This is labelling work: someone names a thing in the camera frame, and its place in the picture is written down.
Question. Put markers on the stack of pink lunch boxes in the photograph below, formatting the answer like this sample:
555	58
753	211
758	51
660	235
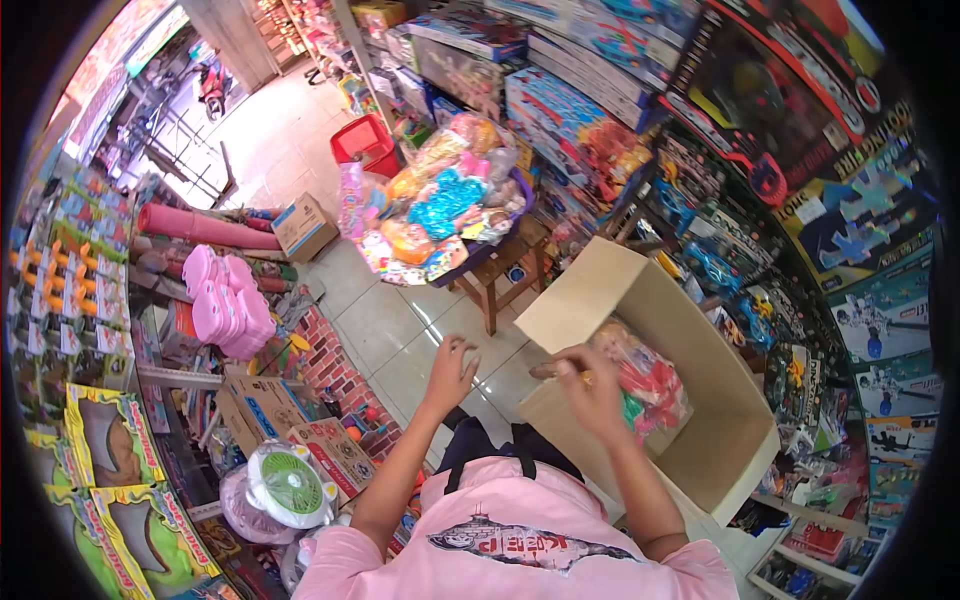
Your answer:
229	304

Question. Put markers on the small closed cardboard box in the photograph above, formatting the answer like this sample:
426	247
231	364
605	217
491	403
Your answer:
304	225

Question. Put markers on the blue print cardboard box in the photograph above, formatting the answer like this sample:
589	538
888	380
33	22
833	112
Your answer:
262	409

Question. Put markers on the open brown cardboard box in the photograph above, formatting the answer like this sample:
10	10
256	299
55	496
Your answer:
720	420

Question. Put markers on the person's left thumb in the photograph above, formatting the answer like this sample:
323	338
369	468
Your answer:
472	371

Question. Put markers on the wooden stool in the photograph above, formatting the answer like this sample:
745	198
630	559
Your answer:
499	266

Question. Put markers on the clear packet of colourful toys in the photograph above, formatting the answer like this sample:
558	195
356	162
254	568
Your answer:
656	382

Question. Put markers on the purple basin of toy packets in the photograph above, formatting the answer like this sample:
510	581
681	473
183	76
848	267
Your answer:
442	202

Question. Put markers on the red motorcycle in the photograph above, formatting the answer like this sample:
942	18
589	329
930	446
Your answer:
214	86

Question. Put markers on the person's left hand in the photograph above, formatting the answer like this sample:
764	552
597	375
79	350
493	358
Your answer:
448	382

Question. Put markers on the red plastic basket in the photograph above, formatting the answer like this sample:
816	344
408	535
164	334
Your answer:
366	142

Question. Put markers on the person's right fingers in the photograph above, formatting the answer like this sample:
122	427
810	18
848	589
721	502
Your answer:
574	360

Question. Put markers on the pink rolled mat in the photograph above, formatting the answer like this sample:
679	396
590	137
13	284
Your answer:
202	227

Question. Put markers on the brick pattern counter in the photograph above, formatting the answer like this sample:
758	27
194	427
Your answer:
345	382

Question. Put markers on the red print cardboard box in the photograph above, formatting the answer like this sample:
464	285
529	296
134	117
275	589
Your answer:
334	457

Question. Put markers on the white and green fan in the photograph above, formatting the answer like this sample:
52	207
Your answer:
291	486

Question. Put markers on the person's right hand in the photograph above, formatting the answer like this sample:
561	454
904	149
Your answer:
596	397

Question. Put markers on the person's left fingers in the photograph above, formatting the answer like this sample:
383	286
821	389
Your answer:
456	349

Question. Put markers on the person's body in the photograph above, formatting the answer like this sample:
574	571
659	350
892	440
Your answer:
517	540

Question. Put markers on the person's legs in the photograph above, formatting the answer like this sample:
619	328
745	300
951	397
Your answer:
480	442

